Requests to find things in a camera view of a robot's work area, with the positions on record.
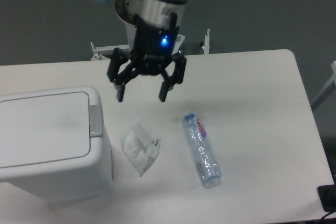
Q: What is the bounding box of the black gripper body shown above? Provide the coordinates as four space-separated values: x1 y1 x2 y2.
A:
133 13 180 76

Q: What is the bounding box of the white frame at right edge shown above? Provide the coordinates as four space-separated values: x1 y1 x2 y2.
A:
311 61 335 111

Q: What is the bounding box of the crumpled white plastic wrapper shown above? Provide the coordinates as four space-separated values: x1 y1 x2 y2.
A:
121 123 161 177

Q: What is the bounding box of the white plastic trash can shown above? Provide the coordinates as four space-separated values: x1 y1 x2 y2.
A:
1 86 114 201

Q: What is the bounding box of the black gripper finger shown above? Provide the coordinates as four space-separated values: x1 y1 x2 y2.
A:
159 52 187 102
107 48 142 102

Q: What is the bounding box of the clear plastic water bottle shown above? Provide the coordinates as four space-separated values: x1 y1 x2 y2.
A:
182 111 222 188

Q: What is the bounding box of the black device at table edge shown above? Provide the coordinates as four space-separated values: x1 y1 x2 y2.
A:
317 185 335 212

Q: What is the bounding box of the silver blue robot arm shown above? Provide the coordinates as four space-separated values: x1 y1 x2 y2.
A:
96 0 187 102

